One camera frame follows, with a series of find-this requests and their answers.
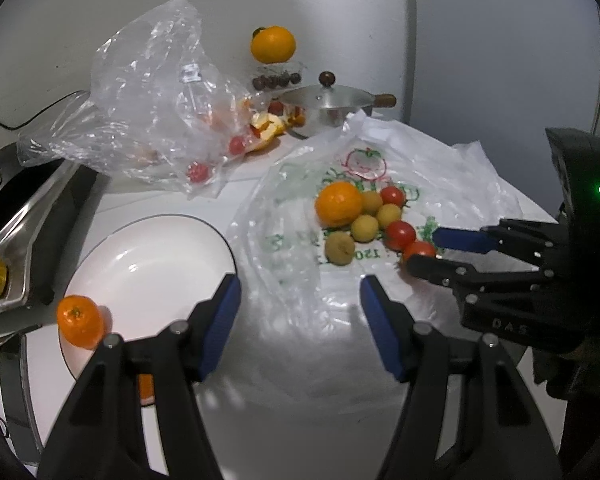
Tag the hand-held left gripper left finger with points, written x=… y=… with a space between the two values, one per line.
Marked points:
x=224 y=320

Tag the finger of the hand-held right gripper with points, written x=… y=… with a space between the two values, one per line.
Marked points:
x=430 y=267
x=455 y=238

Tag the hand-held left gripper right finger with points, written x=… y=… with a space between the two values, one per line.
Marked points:
x=380 y=320

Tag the printed white plastic bag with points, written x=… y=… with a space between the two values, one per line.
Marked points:
x=460 y=180

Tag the brownish longan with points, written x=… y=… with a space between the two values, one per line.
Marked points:
x=339 y=248

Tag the white plate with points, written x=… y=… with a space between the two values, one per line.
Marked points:
x=145 y=270

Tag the small mandarin orange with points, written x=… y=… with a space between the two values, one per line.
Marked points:
x=146 y=391
x=80 y=321

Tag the large mandarin orange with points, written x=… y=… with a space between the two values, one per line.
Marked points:
x=337 y=203

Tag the bagged red cherry tomato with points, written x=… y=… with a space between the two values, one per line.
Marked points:
x=276 y=107
x=237 y=145
x=198 y=171

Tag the steel lid with wooden knob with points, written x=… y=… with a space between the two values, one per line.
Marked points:
x=325 y=96

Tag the orange peel pile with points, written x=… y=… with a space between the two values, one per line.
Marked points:
x=267 y=129

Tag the steel gas stove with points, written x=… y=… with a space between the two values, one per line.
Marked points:
x=35 y=240

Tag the glass jar of dark fruit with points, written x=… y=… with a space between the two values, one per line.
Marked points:
x=280 y=69

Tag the clear plastic bag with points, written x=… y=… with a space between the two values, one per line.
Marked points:
x=145 y=85

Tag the big orange with leaf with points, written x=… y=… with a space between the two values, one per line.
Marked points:
x=273 y=45

